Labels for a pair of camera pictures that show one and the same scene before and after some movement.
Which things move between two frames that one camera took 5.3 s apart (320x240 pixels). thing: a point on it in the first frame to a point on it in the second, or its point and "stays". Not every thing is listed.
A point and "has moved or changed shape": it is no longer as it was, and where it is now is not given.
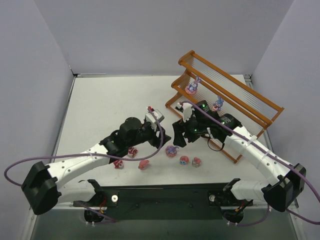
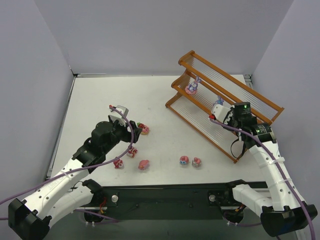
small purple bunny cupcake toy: [218, 104] has moved or changed shape
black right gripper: [186, 133] to [231, 116]
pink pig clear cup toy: [196, 162] stays
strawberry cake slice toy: [132, 151] stays
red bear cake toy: [118, 164] stays
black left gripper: [155, 137] to [135, 131]
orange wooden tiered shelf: [233, 112] stays
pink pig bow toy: [143, 164] stays
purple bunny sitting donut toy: [192, 88] stays
